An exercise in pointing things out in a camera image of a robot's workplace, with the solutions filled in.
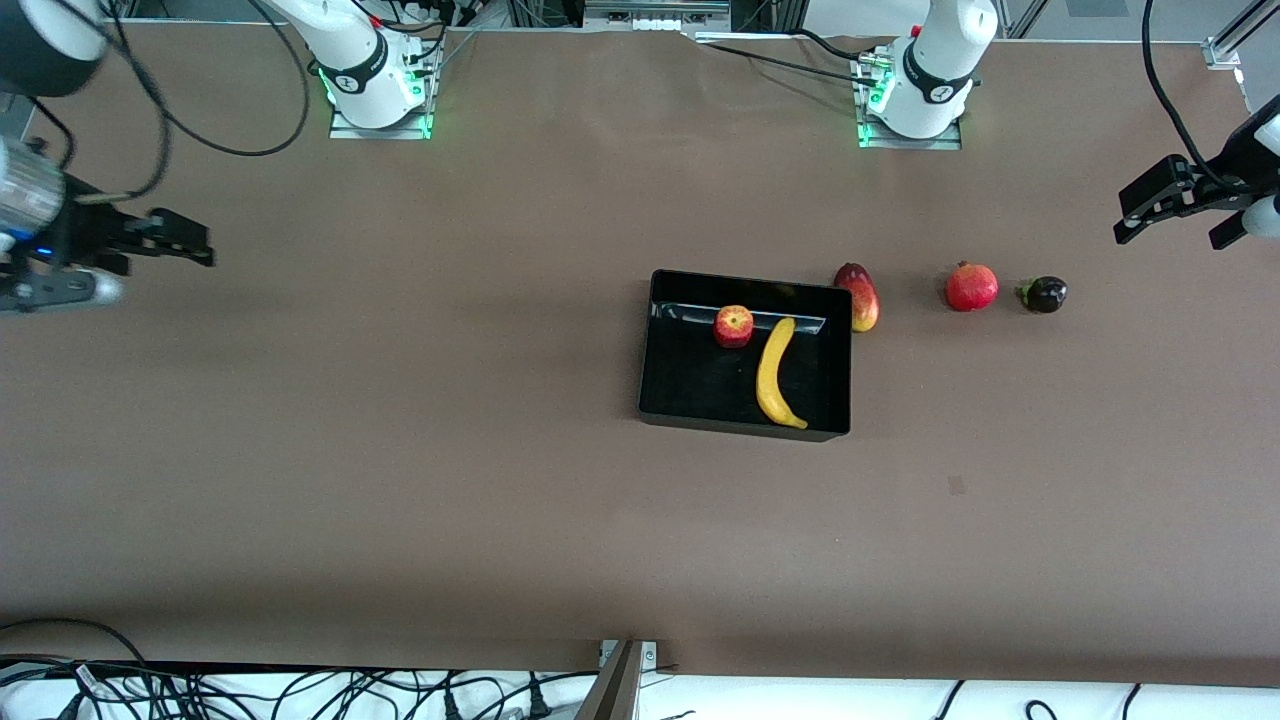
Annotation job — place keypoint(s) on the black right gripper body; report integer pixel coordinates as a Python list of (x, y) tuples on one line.
[(80, 237)]

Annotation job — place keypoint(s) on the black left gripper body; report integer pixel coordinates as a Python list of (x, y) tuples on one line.
[(1229, 176)]

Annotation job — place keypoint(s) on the yellow banana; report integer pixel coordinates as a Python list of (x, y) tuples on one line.
[(772, 375)]

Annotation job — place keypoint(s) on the red yellow apple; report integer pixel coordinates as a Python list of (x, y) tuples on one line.
[(734, 327)]

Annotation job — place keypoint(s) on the black rectangular tray box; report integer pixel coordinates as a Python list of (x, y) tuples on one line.
[(700, 385)]

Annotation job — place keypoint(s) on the dark purple mangosteen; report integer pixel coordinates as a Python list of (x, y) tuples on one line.
[(1046, 295)]

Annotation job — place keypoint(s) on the red pomegranate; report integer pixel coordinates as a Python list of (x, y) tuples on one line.
[(972, 287)]

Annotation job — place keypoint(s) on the red yellow mango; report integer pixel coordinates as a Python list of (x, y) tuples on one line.
[(858, 295)]

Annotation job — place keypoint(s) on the white flat strip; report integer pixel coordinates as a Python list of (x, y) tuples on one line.
[(745, 37)]

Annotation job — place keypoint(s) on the black power plug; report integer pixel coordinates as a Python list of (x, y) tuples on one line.
[(447, 706), (537, 702)]

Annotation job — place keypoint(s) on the aluminium frame profile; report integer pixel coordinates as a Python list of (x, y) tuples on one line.
[(1225, 45)]

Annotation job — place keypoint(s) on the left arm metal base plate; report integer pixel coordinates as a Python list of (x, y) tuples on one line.
[(945, 143)]

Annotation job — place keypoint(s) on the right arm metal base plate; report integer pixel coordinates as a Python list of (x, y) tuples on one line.
[(380, 133)]

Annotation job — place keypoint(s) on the silver metal frame unit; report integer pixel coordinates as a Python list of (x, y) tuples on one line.
[(655, 12)]

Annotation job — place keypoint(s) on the aluminium profile post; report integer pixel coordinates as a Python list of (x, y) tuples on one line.
[(615, 690)]

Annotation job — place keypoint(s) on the small metal corner bracket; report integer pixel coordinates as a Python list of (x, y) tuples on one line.
[(650, 655)]

